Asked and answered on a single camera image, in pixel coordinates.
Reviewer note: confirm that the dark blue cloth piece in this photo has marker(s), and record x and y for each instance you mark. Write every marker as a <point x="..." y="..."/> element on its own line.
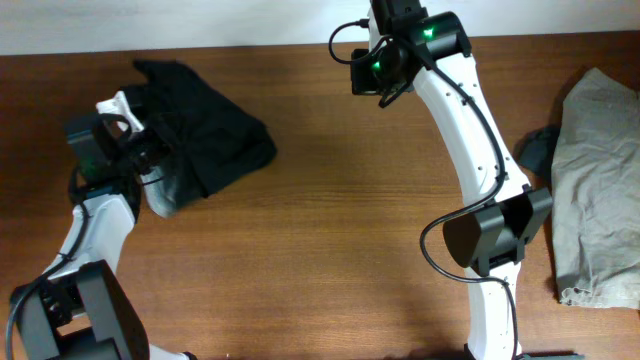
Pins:
<point x="537" y="149"/>

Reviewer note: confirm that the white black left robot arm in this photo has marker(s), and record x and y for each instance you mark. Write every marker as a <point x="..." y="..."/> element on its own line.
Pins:
<point x="76" y="308"/>

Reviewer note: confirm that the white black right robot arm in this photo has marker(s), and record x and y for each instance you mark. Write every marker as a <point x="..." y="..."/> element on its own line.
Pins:
<point x="411" y="50"/>

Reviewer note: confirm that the grey crumpled garment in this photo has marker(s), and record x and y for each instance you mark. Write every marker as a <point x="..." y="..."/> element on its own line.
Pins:
<point x="595" y="190"/>

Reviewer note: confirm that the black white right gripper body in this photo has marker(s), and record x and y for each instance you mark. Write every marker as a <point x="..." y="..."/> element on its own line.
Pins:
<point x="388" y="7"/>

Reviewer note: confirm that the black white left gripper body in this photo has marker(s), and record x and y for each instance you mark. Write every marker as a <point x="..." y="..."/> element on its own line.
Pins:
<point x="151" y="151"/>

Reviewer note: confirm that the black shorts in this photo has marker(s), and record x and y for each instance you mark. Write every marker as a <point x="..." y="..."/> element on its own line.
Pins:
<point x="213" y="142"/>

